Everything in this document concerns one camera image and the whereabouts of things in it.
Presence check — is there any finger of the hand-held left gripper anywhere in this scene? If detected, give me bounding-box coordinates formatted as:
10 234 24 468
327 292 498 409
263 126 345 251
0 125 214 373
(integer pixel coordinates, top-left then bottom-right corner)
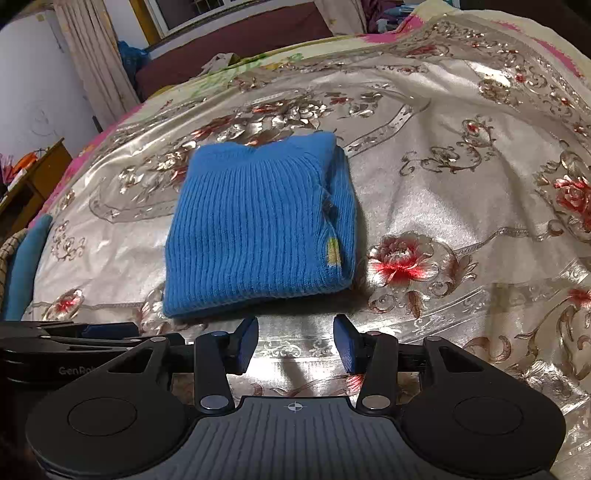
44 322 140 345

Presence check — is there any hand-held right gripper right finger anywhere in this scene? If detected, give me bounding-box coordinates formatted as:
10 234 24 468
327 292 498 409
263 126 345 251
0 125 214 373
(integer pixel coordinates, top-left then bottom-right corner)
333 314 483 413

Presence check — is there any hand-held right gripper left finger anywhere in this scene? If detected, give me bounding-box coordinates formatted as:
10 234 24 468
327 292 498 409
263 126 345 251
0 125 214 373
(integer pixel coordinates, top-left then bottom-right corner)
107 316 259 413

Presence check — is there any blue knit sweater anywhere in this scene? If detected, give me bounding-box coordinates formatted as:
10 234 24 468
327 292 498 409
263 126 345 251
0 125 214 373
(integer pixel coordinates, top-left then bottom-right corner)
163 130 358 319

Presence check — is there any teal blue pillow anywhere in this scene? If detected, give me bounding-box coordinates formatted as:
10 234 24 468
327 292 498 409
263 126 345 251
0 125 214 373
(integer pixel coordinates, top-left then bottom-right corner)
4 215 52 321

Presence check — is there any beige striped knit sweater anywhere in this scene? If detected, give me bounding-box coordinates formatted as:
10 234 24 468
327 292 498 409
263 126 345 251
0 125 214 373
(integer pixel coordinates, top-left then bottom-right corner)
0 231 28 319

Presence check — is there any wooden desk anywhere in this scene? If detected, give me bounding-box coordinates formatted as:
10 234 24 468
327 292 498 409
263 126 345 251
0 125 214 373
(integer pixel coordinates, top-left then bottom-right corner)
0 138 74 236

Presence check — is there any silver floral bedspread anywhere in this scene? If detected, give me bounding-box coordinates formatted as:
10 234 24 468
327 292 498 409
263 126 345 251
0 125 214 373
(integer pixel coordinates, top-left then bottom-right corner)
28 21 591 480

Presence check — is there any pale yellow printed sheet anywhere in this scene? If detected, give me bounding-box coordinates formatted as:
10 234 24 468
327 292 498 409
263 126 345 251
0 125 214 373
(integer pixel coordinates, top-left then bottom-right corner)
141 34 370 116

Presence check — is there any blue plastic bag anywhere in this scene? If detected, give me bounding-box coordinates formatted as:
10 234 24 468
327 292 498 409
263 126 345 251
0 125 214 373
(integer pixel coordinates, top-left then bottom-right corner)
117 41 149 71

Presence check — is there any beige curtain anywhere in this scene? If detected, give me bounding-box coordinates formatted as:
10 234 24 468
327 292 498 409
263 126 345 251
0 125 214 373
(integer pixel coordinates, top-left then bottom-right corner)
53 0 141 125

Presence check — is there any grey crumpled cloth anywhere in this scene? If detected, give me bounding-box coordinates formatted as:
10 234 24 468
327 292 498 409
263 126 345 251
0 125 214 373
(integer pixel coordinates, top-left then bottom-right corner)
203 52 241 75

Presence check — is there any dark red window seat cushion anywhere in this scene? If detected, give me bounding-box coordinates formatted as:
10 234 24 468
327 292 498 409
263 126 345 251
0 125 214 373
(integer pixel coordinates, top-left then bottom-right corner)
135 0 365 100

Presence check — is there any barred window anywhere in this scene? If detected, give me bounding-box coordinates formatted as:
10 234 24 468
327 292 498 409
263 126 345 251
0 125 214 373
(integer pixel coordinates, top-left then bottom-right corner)
143 0 259 35

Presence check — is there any purple cloth pile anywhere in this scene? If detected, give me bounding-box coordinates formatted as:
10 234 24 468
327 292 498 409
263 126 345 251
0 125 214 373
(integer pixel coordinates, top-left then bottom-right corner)
362 0 416 33

